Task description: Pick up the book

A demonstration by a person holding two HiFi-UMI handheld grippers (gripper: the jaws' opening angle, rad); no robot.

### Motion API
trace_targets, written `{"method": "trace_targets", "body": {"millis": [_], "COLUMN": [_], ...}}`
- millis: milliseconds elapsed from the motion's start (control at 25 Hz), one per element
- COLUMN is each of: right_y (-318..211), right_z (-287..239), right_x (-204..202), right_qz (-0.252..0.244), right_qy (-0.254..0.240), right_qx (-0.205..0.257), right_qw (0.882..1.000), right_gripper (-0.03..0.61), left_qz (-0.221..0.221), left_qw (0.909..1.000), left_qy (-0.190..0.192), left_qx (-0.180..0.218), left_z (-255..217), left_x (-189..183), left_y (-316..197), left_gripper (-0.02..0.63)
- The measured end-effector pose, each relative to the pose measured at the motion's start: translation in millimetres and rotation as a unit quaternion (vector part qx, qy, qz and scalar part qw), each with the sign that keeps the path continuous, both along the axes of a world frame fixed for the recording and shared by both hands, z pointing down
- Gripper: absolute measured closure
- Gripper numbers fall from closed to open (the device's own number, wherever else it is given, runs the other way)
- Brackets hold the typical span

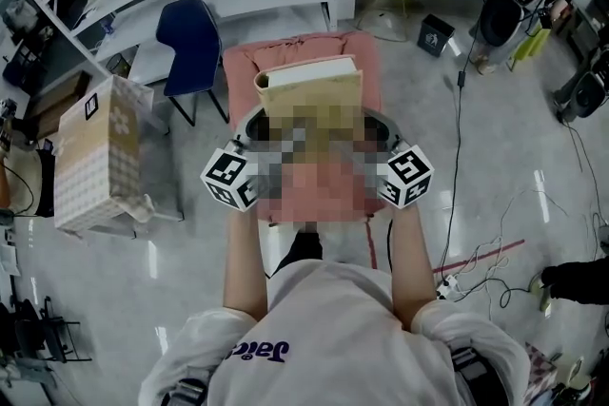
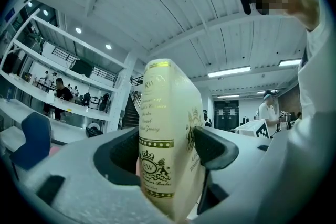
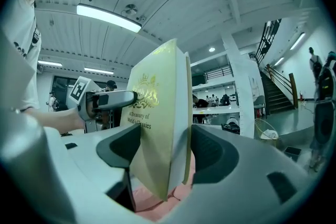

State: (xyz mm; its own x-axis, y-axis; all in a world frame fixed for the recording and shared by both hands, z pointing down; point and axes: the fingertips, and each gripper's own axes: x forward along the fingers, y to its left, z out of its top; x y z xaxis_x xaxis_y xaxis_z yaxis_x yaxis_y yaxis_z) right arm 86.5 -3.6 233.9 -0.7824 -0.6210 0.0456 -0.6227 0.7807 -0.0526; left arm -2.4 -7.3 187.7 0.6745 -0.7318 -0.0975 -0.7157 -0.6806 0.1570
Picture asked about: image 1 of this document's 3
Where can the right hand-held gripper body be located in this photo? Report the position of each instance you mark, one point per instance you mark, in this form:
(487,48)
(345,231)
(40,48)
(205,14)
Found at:
(409,176)

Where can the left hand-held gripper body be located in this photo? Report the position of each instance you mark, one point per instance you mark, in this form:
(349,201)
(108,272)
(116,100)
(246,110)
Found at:
(223,178)

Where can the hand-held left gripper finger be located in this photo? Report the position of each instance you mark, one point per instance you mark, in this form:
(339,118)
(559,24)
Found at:
(242,123)

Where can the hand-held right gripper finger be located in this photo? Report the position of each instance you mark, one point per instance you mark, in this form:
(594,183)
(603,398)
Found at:
(387,123)

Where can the pink cushioned armchair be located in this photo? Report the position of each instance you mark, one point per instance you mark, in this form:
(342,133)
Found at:
(366,62)

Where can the beige hardcover book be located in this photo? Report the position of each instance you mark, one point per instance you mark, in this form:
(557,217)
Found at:
(309,85)

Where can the person's left forearm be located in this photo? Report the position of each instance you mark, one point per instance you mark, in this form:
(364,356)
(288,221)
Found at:
(245,261)

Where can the person's right forearm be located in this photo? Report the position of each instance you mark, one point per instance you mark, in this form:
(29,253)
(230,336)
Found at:
(411,261)

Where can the black power adapter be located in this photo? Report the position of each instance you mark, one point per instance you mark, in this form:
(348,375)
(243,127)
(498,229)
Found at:
(462,79)

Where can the blue chair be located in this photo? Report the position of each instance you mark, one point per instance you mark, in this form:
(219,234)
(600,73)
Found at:
(190,43)

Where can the dark blue waste bin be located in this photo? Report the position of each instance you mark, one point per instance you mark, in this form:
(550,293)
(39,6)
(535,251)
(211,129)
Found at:
(435,35)

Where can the red floor tape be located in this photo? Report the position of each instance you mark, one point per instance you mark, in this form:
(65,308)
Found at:
(476,254)

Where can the person's black trousers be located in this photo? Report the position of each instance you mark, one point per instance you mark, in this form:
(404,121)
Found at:
(304,249)

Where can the white power strip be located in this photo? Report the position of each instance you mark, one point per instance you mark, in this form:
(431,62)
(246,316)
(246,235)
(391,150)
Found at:
(447,289)

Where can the checkered cloth covered box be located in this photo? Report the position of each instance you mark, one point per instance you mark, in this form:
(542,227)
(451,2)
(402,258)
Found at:
(102,166)

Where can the black white square tag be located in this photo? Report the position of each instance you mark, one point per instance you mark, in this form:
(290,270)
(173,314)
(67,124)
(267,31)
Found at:
(91,106)

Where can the yellow-green cloth table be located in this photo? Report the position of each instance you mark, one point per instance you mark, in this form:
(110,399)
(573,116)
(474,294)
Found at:
(528,45)

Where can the black white backpack unit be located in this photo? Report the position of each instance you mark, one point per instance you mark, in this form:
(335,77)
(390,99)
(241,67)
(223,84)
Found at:
(587,95)
(514,0)

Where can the person's white shirt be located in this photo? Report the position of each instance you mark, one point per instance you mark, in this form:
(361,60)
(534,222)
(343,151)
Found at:
(333,337)

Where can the brown cardboard box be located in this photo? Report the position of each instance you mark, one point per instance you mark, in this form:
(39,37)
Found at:
(57,102)

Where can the pink checked box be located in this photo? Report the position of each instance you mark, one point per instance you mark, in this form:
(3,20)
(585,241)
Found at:
(540,368)

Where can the black metal frame chair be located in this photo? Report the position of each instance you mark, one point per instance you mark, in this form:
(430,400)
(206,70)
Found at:
(52,333)

